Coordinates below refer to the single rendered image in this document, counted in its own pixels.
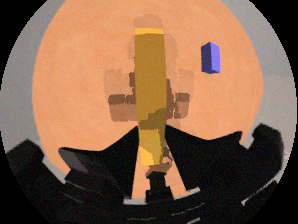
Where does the purple rectangular block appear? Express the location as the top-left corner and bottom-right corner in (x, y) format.
(201, 41), (221, 75)

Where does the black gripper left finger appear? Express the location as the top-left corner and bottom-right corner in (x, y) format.
(59, 125), (140, 200)

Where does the yellow bar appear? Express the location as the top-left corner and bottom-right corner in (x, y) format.
(134, 27), (168, 165)

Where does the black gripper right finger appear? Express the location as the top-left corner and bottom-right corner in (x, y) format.
(165, 124), (243, 190)

